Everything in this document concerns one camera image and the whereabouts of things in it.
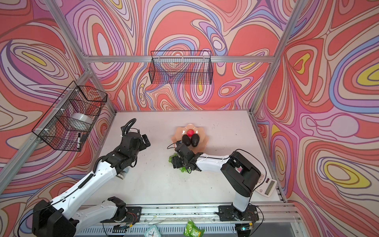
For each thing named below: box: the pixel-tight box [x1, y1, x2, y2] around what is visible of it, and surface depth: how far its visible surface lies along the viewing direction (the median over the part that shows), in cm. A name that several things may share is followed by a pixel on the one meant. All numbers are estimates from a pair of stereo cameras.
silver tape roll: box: [67, 112, 94, 131], surface depth 74 cm
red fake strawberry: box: [186, 128, 195, 137], surface depth 103 cm
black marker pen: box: [76, 132, 81, 150], surface depth 74 cm
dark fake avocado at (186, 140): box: [182, 134, 191, 147], surface depth 101 cm
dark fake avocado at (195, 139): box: [190, 133, 200, 148], surface depth 100 cm
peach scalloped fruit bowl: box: [171, 123, 210, 154], surface depth 101 cm
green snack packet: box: [183, 219, 205, 237], surface depth 70 cm
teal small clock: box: [144, 224, 162, 237], surface depth 68 cm
